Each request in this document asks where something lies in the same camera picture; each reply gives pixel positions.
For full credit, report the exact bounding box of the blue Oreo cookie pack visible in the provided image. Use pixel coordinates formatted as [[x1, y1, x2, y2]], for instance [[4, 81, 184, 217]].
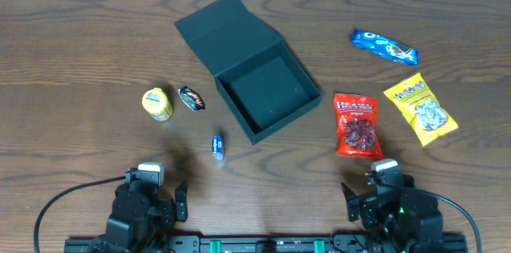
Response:
[[351, 29, 419, 66]]

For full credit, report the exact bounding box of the yellow Mentos gum bottle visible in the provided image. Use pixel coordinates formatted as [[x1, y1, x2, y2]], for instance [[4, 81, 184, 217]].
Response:
[[141, 88, 173, 121]]

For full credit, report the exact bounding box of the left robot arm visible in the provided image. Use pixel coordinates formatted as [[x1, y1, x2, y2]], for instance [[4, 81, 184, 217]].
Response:
[[87, 169, 188, 253]]

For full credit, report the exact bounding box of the red snack bag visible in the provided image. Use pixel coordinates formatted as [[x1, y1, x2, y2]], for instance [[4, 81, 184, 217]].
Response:
[[333, 93, 383, 159]]

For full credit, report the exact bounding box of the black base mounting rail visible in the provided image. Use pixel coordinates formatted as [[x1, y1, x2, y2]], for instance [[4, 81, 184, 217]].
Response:
[[64, 234, 468, 253]]

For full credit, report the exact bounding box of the black open gift box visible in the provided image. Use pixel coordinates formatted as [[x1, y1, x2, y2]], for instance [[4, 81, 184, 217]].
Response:
[[175, 0, 322, 144]]

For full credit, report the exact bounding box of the black Mars candy wrapper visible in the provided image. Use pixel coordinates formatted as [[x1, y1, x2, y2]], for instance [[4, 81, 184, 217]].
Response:
[[178, 86, 205, 111]]

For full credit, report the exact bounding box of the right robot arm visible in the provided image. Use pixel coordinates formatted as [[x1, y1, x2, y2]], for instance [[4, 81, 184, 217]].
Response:
[[342, 160, 445, 252]]

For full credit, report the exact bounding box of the yellow snack bag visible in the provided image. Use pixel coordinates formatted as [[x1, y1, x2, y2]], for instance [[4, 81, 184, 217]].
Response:
[[383, 73, 458, 146]]

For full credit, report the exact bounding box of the blue Eclipse mint tin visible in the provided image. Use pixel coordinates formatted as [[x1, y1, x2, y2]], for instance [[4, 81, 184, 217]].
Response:
[[212, 136, 224, 160]]

